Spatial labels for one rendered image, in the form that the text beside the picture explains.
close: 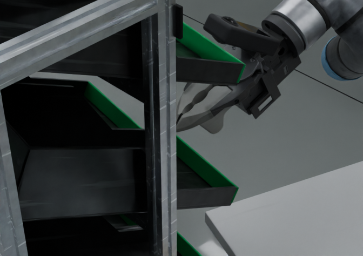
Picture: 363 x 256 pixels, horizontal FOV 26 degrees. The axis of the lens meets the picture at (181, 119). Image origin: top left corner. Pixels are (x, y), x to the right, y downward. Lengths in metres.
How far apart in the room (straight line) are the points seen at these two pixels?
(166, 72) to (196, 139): 2.48
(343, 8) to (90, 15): 0.61
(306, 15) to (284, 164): 1.97
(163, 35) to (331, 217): 1.00
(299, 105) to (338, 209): 1.78
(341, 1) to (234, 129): 2.11
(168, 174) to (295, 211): 0.88
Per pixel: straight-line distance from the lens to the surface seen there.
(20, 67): 0.56
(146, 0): 0.61
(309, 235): 1.55
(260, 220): 1.57
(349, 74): 1.26
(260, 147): 3.12
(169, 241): 0.80
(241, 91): 1.05
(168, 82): 0.67
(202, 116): 1.05
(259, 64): 1.07
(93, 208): 0.75
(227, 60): 0.78
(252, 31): 1.06
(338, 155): 3.13
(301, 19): 1.10
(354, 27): 1.14
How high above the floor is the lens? 1.94
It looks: 37 degrees down
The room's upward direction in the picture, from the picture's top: straight up
